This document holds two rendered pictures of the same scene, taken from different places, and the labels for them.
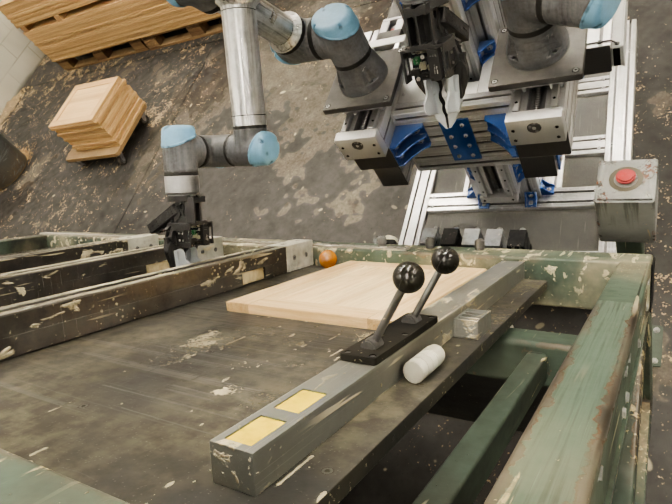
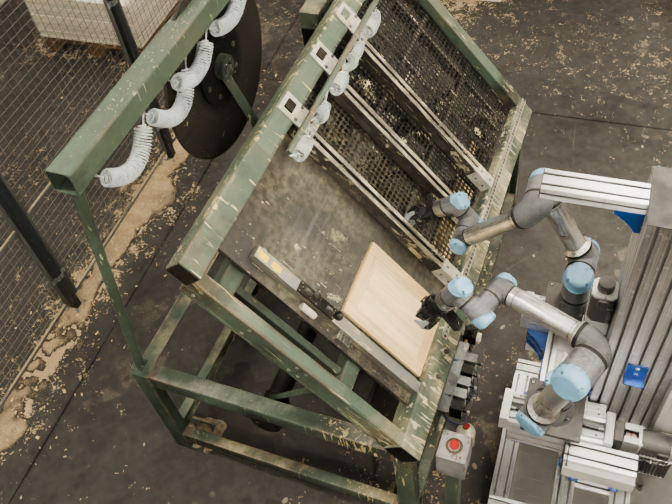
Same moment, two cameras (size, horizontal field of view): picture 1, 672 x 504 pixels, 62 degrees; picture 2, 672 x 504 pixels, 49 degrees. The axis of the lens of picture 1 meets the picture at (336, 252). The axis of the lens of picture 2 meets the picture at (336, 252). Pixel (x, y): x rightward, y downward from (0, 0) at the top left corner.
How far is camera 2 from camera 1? 2.35 m
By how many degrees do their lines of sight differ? 43
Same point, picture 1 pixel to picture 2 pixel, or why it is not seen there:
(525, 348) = (342, 367)
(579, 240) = (522, 490)
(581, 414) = (263, 331)
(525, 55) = not seen: hidden behind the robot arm
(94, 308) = (354, 189)
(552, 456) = (247, 316)
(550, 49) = not seen: hidden behind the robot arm
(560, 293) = (400, 410)
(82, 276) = (408, 166)
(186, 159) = (446, 208)
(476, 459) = (272, 320)
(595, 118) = not seen: outside the picture
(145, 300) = (369, 206)
